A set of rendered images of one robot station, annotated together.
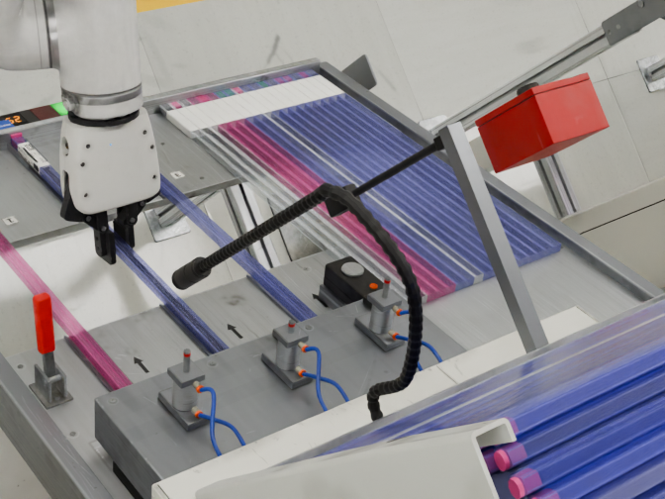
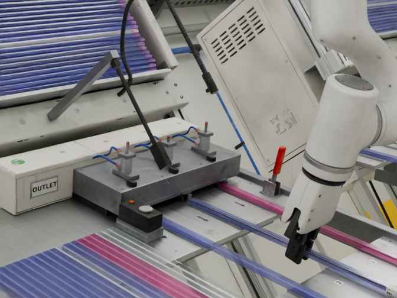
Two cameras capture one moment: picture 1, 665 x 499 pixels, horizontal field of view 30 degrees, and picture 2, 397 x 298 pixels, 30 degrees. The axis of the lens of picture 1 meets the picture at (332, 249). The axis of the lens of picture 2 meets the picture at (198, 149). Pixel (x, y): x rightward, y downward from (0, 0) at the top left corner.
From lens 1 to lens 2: 2.26 m
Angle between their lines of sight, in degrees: 126
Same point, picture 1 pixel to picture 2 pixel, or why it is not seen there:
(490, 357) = (70, 155)
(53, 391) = (269, 192)
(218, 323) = (213, 221)
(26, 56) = not seen: hidden behind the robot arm
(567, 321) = (23, 168)
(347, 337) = (141, 173)
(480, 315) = (59, 235)
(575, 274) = not seen: outside the picture
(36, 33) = not seen: hidden behind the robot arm
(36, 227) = (354, 259)
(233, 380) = (188, 159)
